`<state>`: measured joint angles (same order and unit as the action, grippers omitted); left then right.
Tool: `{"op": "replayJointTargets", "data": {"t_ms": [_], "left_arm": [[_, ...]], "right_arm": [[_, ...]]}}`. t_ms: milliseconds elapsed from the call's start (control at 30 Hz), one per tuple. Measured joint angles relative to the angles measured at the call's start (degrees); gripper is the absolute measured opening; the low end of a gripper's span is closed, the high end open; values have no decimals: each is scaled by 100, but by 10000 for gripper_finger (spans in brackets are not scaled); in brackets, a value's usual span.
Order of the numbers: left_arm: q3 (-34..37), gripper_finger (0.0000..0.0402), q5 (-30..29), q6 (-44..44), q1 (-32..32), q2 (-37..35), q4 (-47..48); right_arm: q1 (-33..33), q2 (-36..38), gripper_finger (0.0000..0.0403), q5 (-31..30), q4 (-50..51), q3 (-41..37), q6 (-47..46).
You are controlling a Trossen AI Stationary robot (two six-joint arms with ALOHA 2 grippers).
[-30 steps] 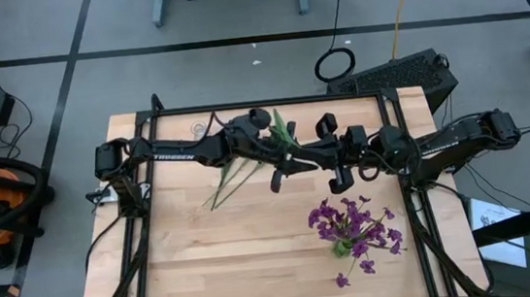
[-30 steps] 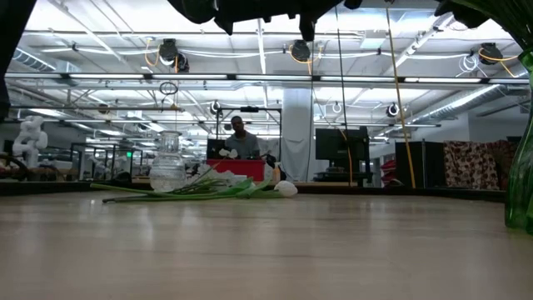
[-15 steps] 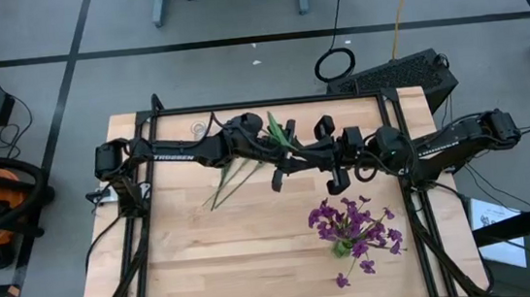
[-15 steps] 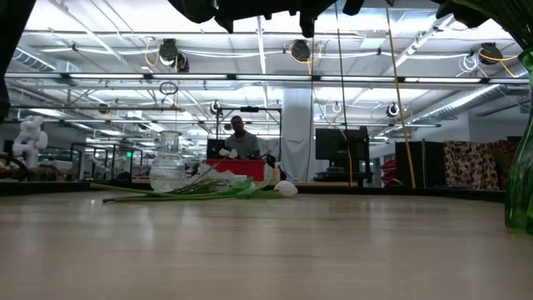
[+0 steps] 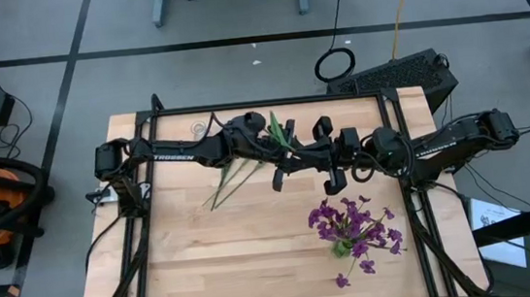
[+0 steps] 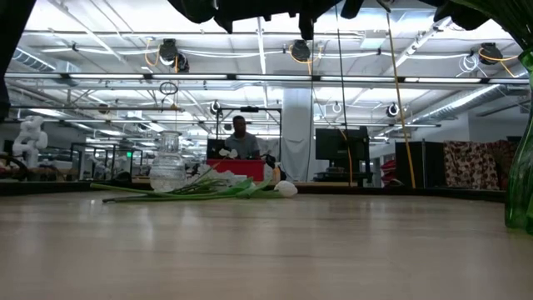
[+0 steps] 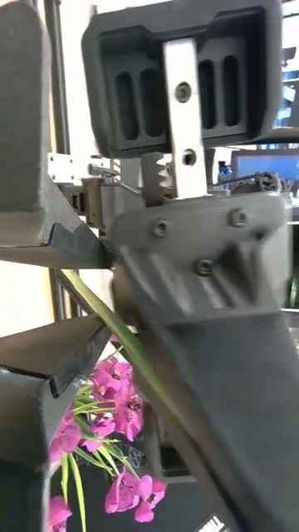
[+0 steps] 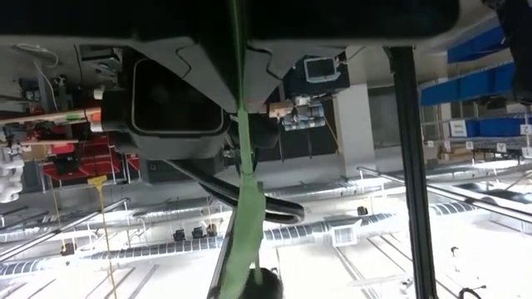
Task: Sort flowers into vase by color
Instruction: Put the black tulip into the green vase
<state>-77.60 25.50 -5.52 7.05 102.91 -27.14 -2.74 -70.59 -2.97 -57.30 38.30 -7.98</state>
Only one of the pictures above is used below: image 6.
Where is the red box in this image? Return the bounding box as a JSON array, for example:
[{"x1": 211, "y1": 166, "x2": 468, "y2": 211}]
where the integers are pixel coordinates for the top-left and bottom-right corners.
[{"x1": 207, "y1": 158, "x2": 267, "y2": 183}]

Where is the black gantry frame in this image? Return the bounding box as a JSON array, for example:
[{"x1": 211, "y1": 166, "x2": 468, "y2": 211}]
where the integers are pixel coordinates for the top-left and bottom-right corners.
[{"x1": 215, "y1": 106, "x2": 283, "y2": 184}]

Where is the green glass vase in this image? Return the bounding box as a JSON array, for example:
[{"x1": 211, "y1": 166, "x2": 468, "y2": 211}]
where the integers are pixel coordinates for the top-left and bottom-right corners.
[{"x1": 505, "y1": 49, "x2": 533, "y2": 234}]

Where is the long ceiling light rail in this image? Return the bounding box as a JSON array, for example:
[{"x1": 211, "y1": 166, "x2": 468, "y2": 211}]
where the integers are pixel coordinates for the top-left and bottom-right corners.
[{"x1": 0, "y1": 71, "x2": 532, "y2": 87}]

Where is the yellow hanging cable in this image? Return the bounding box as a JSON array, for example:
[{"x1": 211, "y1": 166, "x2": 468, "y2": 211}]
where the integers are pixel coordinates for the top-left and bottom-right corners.
[{"x1": 385, "y1": 11, "x2": 416, "y2": 189}]

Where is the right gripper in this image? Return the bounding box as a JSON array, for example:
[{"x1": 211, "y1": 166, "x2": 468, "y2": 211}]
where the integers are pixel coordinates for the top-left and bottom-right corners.
[{"x1": 432, "y1": 0, "x2": 492, "y2": 31}]

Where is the silver ventilation duct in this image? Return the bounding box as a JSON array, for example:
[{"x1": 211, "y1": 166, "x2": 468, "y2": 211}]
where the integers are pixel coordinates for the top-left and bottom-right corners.
[
  {"x1": 411, "y1": 82, "x2": 517, "y2": 124},
  {"x1": 0, "y1": 41, "x2": 80, "y2": 75}
]

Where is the pale lilac flower bunch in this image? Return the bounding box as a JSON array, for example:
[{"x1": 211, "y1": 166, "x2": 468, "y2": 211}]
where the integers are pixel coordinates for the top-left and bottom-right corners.
[{"x1": 102, "y1": 163, "x2": 251, "y2": 205}]

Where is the person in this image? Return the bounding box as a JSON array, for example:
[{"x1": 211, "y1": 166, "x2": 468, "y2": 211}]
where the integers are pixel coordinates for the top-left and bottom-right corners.
[{"x1": 224, "y1": 115, "x2": 262, "y2": 160}]

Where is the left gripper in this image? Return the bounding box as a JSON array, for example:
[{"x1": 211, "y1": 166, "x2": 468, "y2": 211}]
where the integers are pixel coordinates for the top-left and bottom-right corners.
[{"x1": 215, "y1": 0, "x2": 364, "y2": 42}]

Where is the black cabinet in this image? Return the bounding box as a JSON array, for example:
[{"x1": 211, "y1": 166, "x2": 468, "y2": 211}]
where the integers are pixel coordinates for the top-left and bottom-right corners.
[{"x1": 394, "y1": 141, "x2": 445, "y2": 189}]

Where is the black hanging cable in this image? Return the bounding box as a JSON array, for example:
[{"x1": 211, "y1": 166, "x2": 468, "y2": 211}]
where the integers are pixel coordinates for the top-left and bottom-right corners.
[{"x1": 334, "y1": 0, "x2": 354, "y2": 177}]

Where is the black monitor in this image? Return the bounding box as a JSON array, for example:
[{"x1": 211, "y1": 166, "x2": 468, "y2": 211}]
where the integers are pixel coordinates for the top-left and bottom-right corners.
[{"x1": 315, "y1": 127, "x2": 371, "y2": 184}]

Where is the red object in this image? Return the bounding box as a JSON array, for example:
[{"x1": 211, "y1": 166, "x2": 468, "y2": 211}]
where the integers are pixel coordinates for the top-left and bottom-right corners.
[{"x1": 381, "y1": 160, "x2": 397, "y2": 183}]

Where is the patterned brown cloth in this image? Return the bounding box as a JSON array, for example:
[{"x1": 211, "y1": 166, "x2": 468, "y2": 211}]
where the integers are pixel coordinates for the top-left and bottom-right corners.
[{"x1": 443, "y1": 140, "x2": 520, "y2": 192}]

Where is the clear glass vase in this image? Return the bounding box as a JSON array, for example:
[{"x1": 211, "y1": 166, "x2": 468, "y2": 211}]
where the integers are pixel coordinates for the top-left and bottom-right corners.
[{"x1": 148, "y1": 130, "x2": 187, "y2": 193}]

